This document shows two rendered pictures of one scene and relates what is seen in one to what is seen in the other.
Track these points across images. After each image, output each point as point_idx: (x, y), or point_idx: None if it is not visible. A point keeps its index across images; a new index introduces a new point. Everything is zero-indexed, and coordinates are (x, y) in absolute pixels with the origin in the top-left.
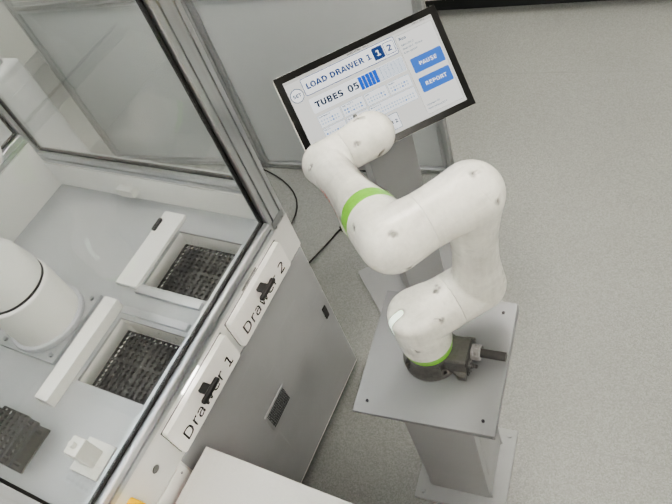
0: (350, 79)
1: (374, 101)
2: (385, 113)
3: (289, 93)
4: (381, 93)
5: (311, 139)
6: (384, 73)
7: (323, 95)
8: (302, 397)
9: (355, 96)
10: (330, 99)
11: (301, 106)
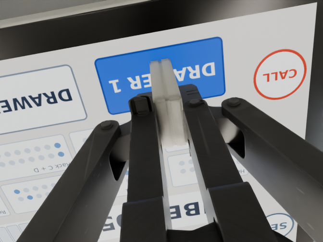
0: (119, 238)
1: (55, 180)
2: (18, 141)
3: (290, 235)
4: (29, 196)
5: (297, 118)
6: (16, 237)
7: (205, 218)
8: None
9: (114, 201)
10: (190, 206)
11: (276, 205)
